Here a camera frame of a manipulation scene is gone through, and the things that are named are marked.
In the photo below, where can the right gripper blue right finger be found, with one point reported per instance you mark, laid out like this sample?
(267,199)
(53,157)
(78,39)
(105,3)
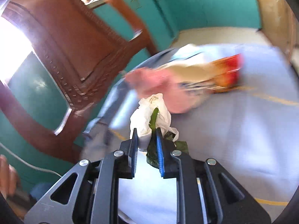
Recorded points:
(160,154)

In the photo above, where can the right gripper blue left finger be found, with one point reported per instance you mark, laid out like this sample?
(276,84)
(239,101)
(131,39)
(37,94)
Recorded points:
(133,152)

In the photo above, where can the white tissue with green leaf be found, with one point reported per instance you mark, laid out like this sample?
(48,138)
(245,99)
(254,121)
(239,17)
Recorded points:
(151,114)

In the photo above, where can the pink plastic bag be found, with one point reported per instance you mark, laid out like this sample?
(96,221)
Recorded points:
(148,82)

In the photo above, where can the red snack wrapper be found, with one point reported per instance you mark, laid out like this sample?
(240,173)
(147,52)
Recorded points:
(226,73)

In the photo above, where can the teal kitchen base cabinets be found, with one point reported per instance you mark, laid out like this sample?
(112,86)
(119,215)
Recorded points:
(37,93)

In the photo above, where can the person's left hand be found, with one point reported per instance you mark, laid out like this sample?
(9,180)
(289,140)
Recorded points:
(9,179)

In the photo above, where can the white blue paper cup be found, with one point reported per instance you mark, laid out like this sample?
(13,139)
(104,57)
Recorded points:
(192,63)

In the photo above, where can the light blue tablecloth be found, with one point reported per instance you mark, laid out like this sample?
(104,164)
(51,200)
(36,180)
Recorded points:
(252,132)

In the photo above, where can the carved wooden chair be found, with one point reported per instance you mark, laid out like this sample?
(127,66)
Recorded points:
(82,54)

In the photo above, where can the glass sliding door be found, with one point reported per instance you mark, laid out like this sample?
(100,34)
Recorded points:
(278,24)

